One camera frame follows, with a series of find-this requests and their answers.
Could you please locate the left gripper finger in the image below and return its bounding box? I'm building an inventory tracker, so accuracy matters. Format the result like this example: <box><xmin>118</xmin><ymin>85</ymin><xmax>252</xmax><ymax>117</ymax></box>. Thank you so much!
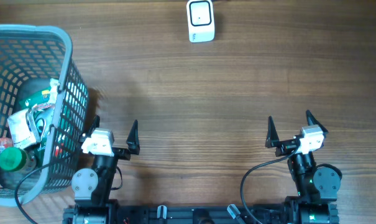
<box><xmin>126</xmin><ymin>120</ymin><xmax>140</xmax><ymax>155</ymax></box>
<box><xmin>86</xmin><ymin>115</ymin><xmax>100</xmax><ymax>136</ymax></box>

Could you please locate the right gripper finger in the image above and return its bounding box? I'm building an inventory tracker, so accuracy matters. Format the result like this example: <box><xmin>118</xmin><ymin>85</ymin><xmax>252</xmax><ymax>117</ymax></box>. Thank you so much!
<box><xmin>306</xmin><ymin>110</ymin><xmax>329</xmax><ymax>134</ymax></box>
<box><xmin>265</xmin><ymin>116</ymin><xmax>280</xmax><ymax>148</ymax></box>

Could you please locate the green glove package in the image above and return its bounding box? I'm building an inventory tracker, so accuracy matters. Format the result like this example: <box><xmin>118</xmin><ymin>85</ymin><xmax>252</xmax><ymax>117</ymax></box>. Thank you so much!
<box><xmin>19</xmin><ymin>87</ymin><xmax>55</xmax><ymax>156</ymax></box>

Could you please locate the white foil pouch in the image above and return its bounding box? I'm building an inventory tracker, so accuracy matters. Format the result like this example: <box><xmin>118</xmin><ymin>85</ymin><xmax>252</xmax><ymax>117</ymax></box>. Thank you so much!
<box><xmin>7</xmin><ymin>108</ymin><xmax>41</xmax><ymax>149</ymax></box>

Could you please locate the green lid seasoning jar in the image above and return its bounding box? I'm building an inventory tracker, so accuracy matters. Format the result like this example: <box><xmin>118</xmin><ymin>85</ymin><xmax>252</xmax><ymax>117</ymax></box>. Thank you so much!
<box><xmin>0</xmin><ymin>147</ymin><xmax>37</xmax><ymax>173</ymax></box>

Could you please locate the orange snack packet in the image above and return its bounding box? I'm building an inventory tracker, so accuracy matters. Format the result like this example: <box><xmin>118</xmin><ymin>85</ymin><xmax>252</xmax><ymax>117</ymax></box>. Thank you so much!
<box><xmin>0</xmin><ymin>138</ymin><xmax>13</xmax><ymax>154</ymax></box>

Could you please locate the light green wipes packet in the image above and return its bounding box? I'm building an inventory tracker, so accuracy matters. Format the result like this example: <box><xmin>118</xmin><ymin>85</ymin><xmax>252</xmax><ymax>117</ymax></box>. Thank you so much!
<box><xmin>48</xmin><ymin>78</ymin><xmax>60</xmax><ymax>104</ymax></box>

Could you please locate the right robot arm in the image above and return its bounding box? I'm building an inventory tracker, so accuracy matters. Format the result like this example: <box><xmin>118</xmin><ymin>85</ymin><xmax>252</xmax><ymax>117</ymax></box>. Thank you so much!
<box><xmin>265</xmin><ymin>110</ymin><xmax>342</xmax><ymax>224</ymax></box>

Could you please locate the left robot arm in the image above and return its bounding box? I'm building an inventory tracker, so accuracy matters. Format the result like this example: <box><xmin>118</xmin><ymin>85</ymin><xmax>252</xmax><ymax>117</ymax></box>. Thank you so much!
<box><xmin>62</xmin><ymin>115</ymin><xmax>140</xmax><ymax>224</ymax></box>

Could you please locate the white barcode scanner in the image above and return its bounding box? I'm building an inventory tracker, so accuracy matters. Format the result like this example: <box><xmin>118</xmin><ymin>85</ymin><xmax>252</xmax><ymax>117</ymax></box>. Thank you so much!
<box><xmin>186</xmin><ymin>0</ymin><xmax>215</xmax><ymax>43</ymax></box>

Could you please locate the grey plastic mesh basket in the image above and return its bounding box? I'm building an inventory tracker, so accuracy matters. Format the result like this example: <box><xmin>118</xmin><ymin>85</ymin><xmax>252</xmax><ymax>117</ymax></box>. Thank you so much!
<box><xmin>0</xmin><ymin>24</ymin><xmax>89</xmax><ymax>207</ymax></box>

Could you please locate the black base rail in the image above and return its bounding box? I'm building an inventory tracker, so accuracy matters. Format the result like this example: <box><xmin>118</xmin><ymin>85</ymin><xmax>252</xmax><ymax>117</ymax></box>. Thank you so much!
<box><xmin>62</xmin><ymin>203</ymin><xmax>340</xmax><ymax>224</ymax></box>

